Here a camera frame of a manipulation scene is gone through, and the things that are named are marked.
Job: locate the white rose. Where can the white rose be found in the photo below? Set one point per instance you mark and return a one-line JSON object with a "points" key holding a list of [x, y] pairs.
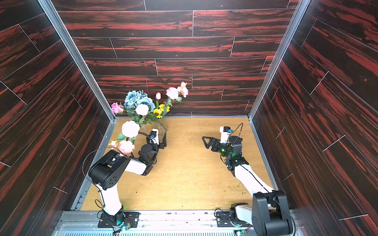
{"points": [[142, 109]]}

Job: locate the yellow sunflower small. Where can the yellow sunflower small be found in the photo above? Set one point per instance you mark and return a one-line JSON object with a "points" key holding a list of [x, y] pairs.
{"points": [[164, 108]]}

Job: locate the pale pink peony stem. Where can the pale pink peony stem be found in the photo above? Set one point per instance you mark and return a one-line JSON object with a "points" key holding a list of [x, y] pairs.
{"points": [[130, 134]]}

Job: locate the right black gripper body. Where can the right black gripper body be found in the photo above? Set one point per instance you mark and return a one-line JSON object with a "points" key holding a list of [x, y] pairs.
{"points": [[219, 146]]}

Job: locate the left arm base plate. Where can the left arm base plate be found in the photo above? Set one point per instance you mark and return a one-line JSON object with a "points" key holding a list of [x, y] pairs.
{"points": [[121, 220]]}

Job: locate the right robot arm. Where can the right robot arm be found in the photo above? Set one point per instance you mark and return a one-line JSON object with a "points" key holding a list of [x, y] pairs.
{"points": [[269, 214]]}

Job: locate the magenta rose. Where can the magenta rose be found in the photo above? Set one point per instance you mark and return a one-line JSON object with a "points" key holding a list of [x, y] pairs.
{"points": [[117, 108]]}

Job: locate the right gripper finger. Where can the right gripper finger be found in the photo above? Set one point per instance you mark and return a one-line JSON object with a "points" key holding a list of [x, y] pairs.
{"points": [[213, 145], [210, 139]]}

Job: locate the clear glass vase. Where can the clear glass vase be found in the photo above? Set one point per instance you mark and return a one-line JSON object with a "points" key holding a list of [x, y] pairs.
{"points": [[159, 125]]}

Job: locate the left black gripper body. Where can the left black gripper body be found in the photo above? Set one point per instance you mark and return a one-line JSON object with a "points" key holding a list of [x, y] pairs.
{"points": [[154, 150]]}

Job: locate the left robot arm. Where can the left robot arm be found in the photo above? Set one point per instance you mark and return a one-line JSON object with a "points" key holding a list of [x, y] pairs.
{"points": [[106, 173]]}

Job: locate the pink peony spray stem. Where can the pink peony spray stem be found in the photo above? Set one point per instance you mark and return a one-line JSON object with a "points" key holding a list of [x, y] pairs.
{"points": [[177, 94]]}

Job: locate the yellow sunflower large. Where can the yellow sunflower large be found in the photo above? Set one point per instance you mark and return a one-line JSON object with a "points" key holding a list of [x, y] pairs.
{"points": [[158, 113]]}

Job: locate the metal front rail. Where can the metal front rail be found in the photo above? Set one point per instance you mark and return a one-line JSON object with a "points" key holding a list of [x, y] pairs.
{"points": [[149, 223]]}

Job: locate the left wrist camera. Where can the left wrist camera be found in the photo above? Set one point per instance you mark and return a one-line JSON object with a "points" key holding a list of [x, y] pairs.
{"points": [[154, 135]]}

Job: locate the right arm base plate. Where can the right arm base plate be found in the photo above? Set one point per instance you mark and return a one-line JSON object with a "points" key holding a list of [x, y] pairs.
{"points": [[224, 219]]}

